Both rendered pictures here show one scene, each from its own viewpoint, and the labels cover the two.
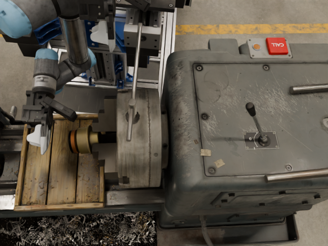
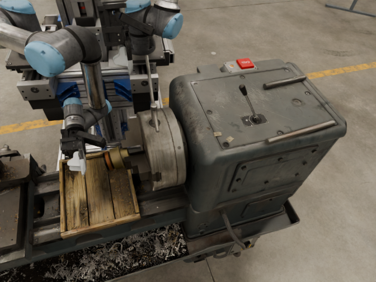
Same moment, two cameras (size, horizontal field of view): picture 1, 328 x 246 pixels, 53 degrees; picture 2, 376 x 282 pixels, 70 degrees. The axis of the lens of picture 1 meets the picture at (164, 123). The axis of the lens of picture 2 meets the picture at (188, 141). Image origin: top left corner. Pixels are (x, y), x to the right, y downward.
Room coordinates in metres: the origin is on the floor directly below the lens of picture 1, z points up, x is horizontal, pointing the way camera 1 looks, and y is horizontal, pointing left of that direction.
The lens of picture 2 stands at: (-0.25, 0.08, 1.94)
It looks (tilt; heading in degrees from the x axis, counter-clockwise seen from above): 51 degrees down; 350
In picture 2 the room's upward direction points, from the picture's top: 7 degrees clockwise
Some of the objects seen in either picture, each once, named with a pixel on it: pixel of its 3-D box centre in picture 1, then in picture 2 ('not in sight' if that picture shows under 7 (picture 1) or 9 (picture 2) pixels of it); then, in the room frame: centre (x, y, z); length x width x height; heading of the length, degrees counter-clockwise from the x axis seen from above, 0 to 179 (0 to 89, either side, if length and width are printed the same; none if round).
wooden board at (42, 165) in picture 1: (63, 159); (98, 188); (0.34, 0.34, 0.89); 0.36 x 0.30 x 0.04; 12
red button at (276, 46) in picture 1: (276, 46); (244, 64); (0.71, -0.31, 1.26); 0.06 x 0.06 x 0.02; 12
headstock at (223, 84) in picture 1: (253, 132); (244, 130); (0.50, -0.30, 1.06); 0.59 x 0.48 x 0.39; 102
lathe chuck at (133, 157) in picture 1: (133, 137); (155, 149); (0.39, 0.09, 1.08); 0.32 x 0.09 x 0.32; 12
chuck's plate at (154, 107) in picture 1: (152, 137); (170, 146); (0.41, 0.03, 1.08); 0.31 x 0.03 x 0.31; 12
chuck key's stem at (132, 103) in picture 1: (132, 112); (154, 117); (0.39, 0.09, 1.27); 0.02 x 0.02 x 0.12
